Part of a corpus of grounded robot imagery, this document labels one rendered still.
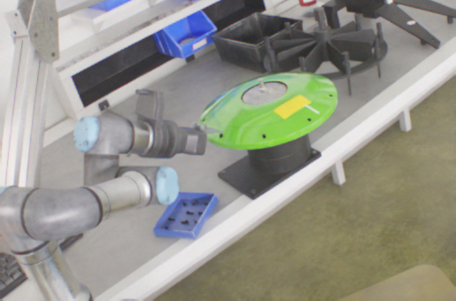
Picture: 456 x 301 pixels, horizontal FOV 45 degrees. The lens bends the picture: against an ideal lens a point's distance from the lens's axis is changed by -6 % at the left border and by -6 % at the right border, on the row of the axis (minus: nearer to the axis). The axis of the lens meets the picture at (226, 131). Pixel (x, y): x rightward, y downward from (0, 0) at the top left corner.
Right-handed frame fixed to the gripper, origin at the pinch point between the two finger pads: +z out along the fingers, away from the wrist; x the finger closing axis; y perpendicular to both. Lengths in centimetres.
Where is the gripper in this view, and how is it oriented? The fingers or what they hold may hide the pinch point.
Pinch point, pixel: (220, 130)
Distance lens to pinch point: 120.8
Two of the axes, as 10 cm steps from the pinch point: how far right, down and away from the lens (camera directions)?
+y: -1.8, 9.8, 1.0
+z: 7.2, 0.6, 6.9
